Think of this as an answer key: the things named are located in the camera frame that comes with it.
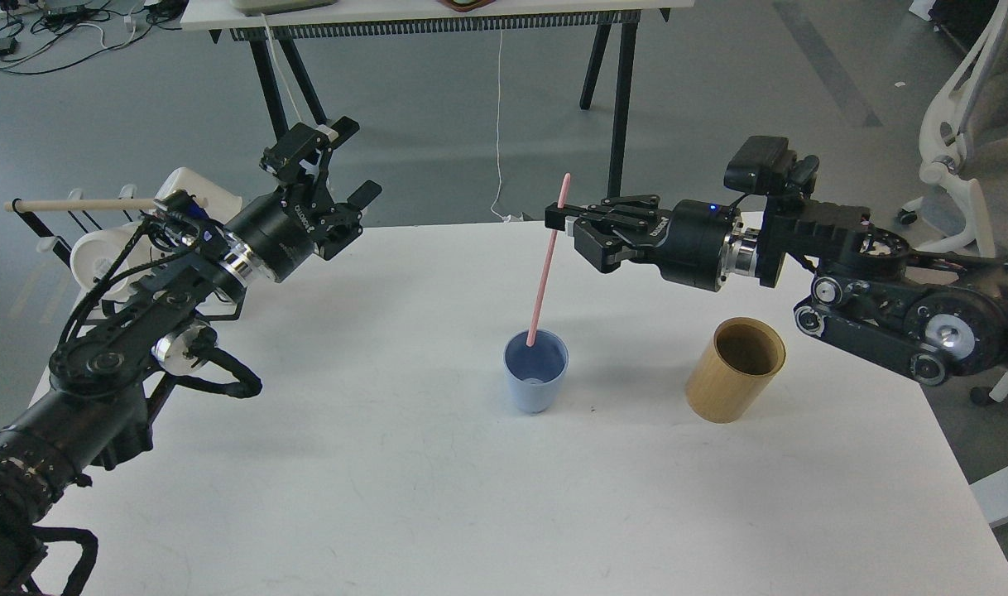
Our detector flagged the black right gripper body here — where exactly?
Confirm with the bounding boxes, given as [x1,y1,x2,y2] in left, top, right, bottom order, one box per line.
[636,199,757,291]

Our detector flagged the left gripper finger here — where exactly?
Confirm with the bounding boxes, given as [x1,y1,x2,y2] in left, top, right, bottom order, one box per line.
[261,117,361,208]
[318,180,382,261]

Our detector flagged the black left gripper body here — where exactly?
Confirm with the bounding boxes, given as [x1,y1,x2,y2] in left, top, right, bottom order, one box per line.
[227,197,326,283]

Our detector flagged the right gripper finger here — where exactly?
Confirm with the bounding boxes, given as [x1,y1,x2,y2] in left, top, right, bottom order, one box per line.
[573,222,660,274]
[545,194,673,237]

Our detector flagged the pink chopstick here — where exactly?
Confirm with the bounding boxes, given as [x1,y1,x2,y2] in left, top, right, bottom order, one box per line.
[526,172,572,348]

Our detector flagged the blue plastic cup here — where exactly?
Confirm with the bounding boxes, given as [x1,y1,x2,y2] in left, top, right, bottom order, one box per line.
[503,329,571,415]

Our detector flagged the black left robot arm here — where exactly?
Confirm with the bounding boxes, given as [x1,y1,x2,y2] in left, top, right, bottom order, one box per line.
[0,118,382,595]

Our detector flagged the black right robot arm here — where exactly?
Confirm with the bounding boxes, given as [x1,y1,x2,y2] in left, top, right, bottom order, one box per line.
[545,136,1008,386]

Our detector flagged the white cup on rack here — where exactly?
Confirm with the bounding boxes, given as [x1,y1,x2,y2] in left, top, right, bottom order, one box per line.
[70,223,157,303]
[153,167,243,233]

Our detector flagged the wooden cylindrical holder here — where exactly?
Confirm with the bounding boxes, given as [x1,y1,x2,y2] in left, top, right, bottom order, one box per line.
[685,317,785,424]

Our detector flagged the background table with black legs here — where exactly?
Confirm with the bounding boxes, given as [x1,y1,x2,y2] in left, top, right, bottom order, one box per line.
[181,1,692,227]

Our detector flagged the wooden rack dowel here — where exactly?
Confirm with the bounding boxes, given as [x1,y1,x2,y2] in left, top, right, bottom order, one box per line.
[3,199,157,214]

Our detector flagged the white office chair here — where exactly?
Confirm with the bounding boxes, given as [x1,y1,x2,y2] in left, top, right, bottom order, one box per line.
[897,0,1008,527]

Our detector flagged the white hanging cable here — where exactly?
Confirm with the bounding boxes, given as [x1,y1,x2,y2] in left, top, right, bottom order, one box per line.
[489,29,534,224]
[260,14,333,199]

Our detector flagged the black wire cup rack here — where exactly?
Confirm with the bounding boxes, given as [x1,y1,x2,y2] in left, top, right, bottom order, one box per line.
[4,194,242,303]

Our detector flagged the floor cables and power strips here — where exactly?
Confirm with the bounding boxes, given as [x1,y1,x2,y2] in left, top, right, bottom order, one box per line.
[0,0,187,79]

